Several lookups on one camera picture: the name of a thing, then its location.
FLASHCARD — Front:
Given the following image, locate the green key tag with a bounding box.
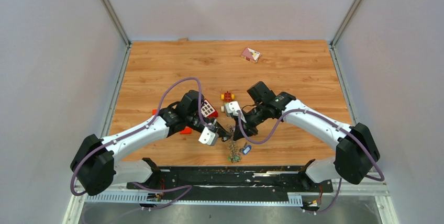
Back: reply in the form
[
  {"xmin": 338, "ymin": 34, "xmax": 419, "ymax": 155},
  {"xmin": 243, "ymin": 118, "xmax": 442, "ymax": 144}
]
[{"xmin": 230, "ymin": 157, "xmax": 240, "ymax": 163}]

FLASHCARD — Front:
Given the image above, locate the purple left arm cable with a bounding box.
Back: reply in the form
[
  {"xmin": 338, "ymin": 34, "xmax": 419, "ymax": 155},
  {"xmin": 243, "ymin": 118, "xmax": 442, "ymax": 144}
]
[{"xmin": 70, "ymin": 77, "xmax": 216, "ymax": 212}]

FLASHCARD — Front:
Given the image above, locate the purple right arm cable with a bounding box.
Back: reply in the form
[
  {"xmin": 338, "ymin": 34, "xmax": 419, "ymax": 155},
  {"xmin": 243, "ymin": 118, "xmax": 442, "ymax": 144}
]
[{"xmin": 237, "ymin": 108, "xmax": 385, "ymax": 215}]

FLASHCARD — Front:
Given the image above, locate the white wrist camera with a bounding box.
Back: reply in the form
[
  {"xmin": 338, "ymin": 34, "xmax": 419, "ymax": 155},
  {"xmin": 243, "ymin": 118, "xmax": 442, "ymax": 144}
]
[
  {"xmin": 224, "ymin": 101, "xmax": 247, "ymax": 122},
  {"xmin": 198, "ymin": 127, "xmax": 219, "ymax": 146}
]

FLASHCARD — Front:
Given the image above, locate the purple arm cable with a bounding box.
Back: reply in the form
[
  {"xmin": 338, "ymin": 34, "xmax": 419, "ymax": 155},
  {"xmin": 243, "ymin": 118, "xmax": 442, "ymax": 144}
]
[
  {"xmin": 70, "ymin": 77, "xmax": 216, "ymax": 212},
  {"xmin": 237, "ymin": 108, "xmax": 385, "ymax": 215}
]

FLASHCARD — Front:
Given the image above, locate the aluminium frame post right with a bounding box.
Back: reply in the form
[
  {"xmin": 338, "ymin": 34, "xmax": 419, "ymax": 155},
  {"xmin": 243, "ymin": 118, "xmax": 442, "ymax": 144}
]
[{"xmin": 330, "ymin": 0, "xmax": 363, "ymax": 48}]

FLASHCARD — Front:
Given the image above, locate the aluminium frame post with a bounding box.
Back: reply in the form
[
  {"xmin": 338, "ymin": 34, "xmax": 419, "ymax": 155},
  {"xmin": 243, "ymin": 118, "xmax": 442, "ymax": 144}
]
[
  {"xmin": 100, "ymin": 0, "xmax": 131, "ymax": 47},
  {"xmin": 330, "ymin": 0, "xmax": 363, "ymax": 48}
]

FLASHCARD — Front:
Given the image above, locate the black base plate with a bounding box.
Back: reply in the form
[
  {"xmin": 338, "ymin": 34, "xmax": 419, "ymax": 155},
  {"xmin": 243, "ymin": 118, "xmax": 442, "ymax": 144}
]
[{"xmin": 142, "ymin": 165, "xmax": 334, "ymax": 202}]

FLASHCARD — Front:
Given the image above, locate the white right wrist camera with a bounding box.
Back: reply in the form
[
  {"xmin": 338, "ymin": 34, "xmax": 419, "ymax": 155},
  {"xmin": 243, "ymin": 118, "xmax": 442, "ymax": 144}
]
[{"xmin": 224, "ymin": 101, "xmax": 247, "ymax": 122}]

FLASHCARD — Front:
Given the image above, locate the red patterned card box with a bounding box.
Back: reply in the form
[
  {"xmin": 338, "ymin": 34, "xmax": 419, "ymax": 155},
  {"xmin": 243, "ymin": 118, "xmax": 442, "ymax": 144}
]
[{"xmin": 240, "ymin": 47, "xmax": 262, "ymax": 63}]

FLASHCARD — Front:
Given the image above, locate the red window toy brick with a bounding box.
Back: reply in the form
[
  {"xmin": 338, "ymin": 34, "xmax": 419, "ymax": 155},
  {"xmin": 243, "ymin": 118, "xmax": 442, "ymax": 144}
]
[{"xmin": 201, "ymin": 99, "xmax": 218, "ymax": 118}]

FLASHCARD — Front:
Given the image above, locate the small red toy brick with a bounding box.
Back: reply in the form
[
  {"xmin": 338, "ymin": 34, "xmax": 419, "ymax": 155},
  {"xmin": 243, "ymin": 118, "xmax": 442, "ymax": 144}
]
[{"xmin": 180, "ymin": 127, "xmax": 192, "ymax": 135}]

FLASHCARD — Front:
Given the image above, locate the blue key tag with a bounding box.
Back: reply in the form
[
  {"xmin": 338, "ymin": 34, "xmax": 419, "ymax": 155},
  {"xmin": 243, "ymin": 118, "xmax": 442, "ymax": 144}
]
[{"xmin": 241, "ymin": 145, "xmax": 252, "ymax": 155}]

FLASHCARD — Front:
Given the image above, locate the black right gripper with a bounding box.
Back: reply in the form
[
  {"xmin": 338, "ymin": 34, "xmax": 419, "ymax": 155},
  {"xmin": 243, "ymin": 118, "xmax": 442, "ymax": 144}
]
[{"xmin": 233, "ymin": 103, "xmax": 268, "ymax": 141}]

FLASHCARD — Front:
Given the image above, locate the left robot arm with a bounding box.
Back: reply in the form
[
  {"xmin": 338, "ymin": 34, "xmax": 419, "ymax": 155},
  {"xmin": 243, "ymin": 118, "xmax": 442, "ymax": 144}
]
[{"xmin": 70, "ymin": 90, "xmax": 232, "ymax": 196}]

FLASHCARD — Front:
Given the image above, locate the aluminium frame post left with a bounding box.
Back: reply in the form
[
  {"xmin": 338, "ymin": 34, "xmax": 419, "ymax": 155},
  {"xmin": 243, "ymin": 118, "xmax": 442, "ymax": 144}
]
[{"xmin": 100, "ymin": 0, "xmax": 131, "ymax": 47}]

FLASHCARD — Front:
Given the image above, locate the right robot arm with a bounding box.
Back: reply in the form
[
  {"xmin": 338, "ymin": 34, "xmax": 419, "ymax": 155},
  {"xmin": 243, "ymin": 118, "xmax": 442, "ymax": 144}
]
[{"xmin": 225, "ymin": 81, "xmax": 385, "ymax": 192}]

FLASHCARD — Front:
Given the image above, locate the chain of metal keyrings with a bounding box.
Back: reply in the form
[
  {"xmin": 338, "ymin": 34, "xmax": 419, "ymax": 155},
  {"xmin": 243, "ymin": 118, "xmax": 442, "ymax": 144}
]
[{"xmin": 225, "ymin": 124, "xmax": 243, "ymax": 164}]

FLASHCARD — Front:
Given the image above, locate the red toy brick car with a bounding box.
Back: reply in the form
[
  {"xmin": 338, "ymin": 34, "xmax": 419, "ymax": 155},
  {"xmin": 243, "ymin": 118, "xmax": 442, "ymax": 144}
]
[{"xmin": 220, "ymin": 91, "xmax": 235, "ymax": 113}]

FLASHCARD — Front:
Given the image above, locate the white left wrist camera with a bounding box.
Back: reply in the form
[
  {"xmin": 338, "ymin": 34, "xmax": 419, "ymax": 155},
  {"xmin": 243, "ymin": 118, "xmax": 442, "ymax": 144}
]
[{"xmin": 198, "ymin": 127, "xmax": 219, "ymax": 146}]

